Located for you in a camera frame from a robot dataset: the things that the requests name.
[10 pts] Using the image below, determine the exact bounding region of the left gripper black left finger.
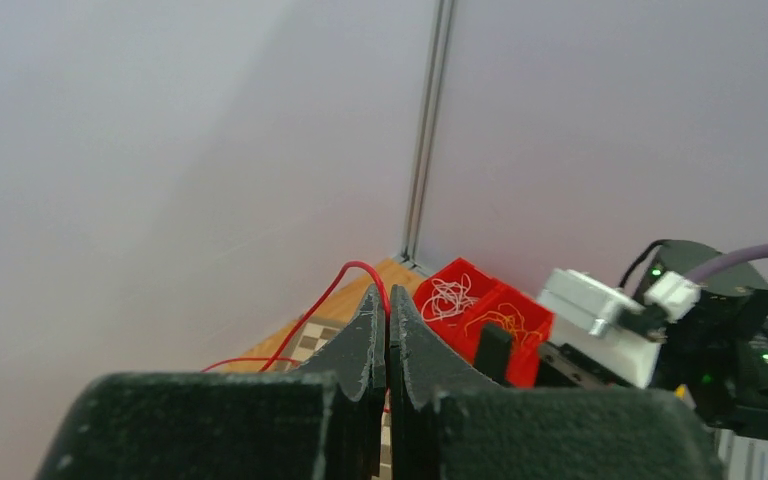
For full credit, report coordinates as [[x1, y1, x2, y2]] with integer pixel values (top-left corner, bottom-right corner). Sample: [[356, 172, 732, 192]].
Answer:
[[37, 288, 386, 479]]

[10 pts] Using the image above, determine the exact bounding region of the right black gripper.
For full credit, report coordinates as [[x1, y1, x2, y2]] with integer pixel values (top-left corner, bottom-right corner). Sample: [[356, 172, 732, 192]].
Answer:
[[473, 323, 634, 389]]

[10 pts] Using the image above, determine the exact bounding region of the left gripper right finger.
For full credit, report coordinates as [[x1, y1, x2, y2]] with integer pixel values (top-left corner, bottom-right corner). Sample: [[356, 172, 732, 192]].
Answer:
[[388, 286, 725, 480]]

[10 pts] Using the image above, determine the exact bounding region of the yellow cable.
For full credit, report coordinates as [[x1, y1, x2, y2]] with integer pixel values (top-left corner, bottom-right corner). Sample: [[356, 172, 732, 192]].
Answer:
[[463, 303, 548, 349]]

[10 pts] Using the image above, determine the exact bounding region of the white cable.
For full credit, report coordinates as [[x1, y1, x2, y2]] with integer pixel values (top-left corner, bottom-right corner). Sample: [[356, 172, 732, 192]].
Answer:
[[421, 281, 465, 325], [433, 273, 481, 316]]

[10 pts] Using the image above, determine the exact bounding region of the red cable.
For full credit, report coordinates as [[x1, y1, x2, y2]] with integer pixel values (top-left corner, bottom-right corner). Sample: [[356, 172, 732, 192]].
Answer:
[[199, 260, 392, 374]]

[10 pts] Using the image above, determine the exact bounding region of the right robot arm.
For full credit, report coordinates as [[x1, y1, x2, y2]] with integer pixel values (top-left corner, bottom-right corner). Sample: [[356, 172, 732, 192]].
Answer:
[[536, 239, 768, 440]]

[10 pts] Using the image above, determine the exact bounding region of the red bin middle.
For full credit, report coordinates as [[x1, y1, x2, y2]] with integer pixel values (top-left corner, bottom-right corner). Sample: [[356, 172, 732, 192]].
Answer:
[[450, 283, 554, 388]]

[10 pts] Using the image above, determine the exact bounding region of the red bin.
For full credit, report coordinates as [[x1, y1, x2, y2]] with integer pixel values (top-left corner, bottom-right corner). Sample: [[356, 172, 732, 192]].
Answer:
[[450, 283, 554, 388], [413, 258, 499, 345]]

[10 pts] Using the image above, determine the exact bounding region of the red bin far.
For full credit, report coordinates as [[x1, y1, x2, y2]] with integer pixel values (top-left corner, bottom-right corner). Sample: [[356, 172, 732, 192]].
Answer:
[[413, 258, 499, 345]]

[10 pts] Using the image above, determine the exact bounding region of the checkered chessboard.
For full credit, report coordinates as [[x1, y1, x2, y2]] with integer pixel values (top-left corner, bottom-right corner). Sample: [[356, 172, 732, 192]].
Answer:
[[281, 316, 393, 479]]

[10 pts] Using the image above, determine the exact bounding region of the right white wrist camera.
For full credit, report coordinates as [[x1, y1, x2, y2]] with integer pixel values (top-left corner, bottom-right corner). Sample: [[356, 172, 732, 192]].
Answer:
[[537, 269, 701, 388]]

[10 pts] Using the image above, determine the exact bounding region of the corner frame post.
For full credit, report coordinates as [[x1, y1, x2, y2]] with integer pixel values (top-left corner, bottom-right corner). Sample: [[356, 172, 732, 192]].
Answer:
[[397, 0, 458, 268]]

